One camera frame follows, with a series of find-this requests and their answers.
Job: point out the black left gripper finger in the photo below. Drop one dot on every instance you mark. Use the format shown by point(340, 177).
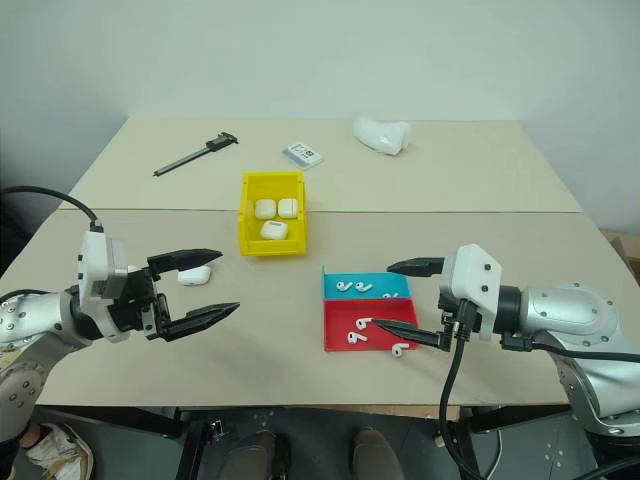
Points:
point(187, 258)
point(200, 320)

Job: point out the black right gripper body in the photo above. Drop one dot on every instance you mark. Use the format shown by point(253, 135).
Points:
point(449, 327)

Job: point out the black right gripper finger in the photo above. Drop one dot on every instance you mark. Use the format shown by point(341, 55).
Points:
point(417, 266)
point(410, 332)

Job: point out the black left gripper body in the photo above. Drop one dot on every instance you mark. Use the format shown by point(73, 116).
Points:
point(135, 312)

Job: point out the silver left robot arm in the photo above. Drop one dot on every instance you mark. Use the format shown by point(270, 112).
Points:
point(35, 315)

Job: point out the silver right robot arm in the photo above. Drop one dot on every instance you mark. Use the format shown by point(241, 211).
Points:
point(565, 310)

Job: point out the yellow plastic bin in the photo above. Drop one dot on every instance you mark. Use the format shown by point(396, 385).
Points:
point(245, 220)

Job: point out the small clear labelled box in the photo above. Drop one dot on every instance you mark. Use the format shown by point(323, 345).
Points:
point(303, 154)

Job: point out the white wireless earbud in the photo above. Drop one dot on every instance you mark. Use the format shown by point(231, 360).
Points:
point(342, 286)
point(354, 337)
point(362, 324)
point(397, 351)
point(362, 287)
point(389, 296)

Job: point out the blue plastic tray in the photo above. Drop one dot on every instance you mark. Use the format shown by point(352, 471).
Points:
point(400, 287)

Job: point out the red plastic tray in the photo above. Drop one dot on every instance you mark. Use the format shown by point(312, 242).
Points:
point(340, 317)

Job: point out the black digital caliper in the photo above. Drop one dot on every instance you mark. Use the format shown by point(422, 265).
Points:
point(195, 154)

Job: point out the white sneaker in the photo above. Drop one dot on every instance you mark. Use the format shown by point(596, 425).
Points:
point(60, 445)

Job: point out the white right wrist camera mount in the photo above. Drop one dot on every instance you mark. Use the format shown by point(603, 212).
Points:
point(470, 272)

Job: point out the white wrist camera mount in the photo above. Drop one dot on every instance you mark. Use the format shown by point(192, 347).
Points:
point(470, 272)
point(95, 260)

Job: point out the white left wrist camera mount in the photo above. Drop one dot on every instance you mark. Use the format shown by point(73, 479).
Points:
point(95, 260)

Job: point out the black table frame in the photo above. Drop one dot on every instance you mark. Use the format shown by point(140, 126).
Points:
point(125, 420)

